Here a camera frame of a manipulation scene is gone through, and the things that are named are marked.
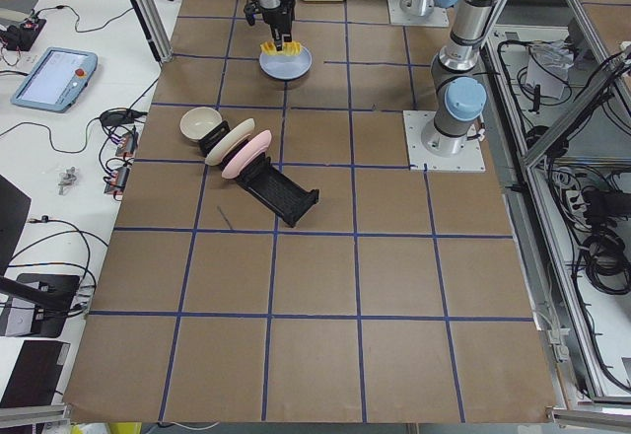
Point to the orange striped bread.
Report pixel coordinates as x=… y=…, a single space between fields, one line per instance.
x=291 y=48

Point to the blue plate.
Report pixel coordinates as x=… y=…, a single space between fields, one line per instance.
x=286 y=67

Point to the cream plate in rack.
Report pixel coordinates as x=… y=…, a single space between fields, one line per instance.
x=229 y=142

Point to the pink plate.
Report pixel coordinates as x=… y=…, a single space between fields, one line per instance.
x=253 y=148

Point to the cream bowl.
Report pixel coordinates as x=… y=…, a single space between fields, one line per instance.
x=198 y=122

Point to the black dish rack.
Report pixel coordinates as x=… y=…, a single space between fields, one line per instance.
x=282 y=196

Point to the near blue teach pendant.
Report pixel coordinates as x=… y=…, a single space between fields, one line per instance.
x=57 y=80

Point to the black monitor stand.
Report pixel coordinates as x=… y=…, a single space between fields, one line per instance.
x=38 y=304

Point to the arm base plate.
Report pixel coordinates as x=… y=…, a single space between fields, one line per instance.
x=422 y=13
x=428 y=150

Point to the aluminium frame post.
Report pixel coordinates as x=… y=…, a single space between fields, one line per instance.
x=153 y=29

